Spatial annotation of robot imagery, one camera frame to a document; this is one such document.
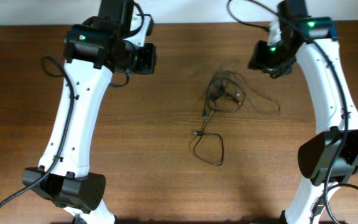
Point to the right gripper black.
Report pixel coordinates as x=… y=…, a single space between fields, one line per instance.
x=257 y=61

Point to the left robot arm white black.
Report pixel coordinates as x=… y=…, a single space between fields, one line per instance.
x=113 y=41

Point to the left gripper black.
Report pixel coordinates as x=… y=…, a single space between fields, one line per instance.
x=148 y=58

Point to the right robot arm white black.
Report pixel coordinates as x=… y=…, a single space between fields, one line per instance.
x=328 y=160

